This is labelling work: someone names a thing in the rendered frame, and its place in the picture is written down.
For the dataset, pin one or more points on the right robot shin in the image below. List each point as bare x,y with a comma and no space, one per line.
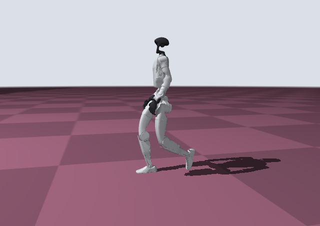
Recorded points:
146,151

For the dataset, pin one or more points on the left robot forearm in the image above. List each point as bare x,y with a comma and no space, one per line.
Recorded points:
164,87

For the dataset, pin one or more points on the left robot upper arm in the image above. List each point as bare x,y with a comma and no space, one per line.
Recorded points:
163,62

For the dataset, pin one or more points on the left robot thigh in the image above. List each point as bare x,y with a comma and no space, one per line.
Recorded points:
161,120

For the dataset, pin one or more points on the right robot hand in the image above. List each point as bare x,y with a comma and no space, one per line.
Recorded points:
147,101

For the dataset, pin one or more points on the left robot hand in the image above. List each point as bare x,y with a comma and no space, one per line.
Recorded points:
153,106

